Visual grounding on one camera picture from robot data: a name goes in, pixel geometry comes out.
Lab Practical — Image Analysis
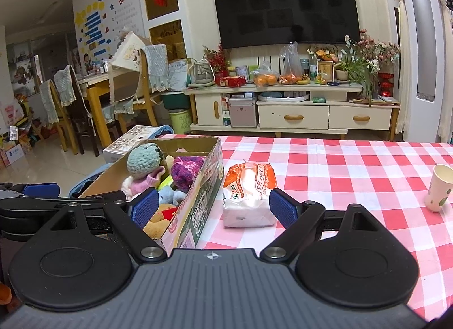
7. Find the flower plant pot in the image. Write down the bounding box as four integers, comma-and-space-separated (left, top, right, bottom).
334, 30, 400, 104

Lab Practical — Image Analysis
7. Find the green trash bin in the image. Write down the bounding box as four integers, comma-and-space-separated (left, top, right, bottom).
169, 110, 193, 134

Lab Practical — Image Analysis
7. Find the pink storage box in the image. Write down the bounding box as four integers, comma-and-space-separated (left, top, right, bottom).
229, 98, 258, 128

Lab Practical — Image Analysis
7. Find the orange white tissue pack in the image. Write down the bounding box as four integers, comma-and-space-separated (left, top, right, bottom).
222, 162, 278, 228

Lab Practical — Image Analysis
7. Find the teal knitted hat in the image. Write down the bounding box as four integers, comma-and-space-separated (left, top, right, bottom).
127, 143, 164, 180

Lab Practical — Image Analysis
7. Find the green yellow sponge cloth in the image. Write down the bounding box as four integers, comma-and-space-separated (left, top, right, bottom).
157, 175, 174, 191

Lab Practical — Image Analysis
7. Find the cardboard box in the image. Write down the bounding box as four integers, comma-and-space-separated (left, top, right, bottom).
82, 136, 224, 252

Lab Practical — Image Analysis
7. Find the cream tv cabinet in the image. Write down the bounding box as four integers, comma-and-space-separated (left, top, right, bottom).
184, 83, 400, 140

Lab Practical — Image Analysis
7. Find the black television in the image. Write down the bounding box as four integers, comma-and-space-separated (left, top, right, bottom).
215, 0, 359, 49

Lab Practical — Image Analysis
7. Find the wooden dining chair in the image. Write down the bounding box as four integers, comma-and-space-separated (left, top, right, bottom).
108, 31, 170, 131

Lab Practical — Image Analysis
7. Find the yellow plush bear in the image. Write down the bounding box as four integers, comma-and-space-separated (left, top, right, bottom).
143, 204, 177, 239

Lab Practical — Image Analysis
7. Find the white paper cup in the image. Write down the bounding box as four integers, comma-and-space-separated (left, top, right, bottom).
424, 164, 453, 212

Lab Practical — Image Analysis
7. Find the purple pink knitted hat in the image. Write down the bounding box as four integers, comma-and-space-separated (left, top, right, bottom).
170, 156, 205, 192

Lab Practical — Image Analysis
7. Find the white printed carton box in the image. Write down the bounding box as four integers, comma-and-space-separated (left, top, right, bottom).
102, 125, 158, 163

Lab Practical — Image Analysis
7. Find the white standing air conditioner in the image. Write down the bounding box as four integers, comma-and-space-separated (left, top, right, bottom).
396, 0, 452, 143

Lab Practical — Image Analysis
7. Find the red white checkered tablecloth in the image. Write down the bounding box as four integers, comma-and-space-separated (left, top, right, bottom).
160, 133, 453, 321

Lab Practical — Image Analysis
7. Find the pink knitted cloth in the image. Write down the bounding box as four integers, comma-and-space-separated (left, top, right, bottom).
121, 166, 166, 201

